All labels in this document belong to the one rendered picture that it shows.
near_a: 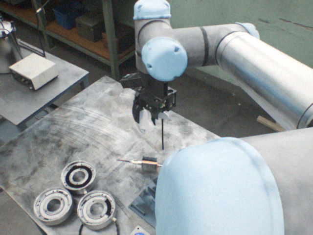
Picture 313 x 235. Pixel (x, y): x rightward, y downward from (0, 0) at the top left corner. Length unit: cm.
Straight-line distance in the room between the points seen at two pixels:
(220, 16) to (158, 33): 168
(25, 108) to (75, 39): 141
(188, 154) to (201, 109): 209
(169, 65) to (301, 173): 36
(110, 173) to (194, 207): 78
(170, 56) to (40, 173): 64
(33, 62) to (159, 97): 97
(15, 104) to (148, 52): 104
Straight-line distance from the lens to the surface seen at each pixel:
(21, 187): 98
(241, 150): 18
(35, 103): 142
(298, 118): 33
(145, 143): 99
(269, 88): 37
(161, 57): 49
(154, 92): 69
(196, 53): 52
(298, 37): 203
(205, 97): 239
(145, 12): 58
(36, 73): 146
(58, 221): 86
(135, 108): 73
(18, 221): 189
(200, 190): 16
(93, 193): 86
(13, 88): 155
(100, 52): 249
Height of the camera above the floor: 157
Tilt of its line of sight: 46 degrees down
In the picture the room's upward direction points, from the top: straight up
